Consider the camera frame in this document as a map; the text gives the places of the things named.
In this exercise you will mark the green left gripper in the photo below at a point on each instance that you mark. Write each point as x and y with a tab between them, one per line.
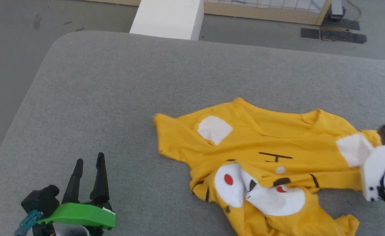
77	214

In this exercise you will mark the yellow cartoon face t-shirt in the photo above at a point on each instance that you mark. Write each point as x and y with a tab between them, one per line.
271	164

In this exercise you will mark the white rectangular box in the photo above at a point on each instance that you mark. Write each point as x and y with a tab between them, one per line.
168	18

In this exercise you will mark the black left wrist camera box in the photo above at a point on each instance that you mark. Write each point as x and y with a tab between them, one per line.
40	200

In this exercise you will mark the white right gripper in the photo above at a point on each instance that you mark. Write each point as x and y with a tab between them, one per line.
374	170

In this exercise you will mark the lemon print grid partition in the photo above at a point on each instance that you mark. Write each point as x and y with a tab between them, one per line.
261	8

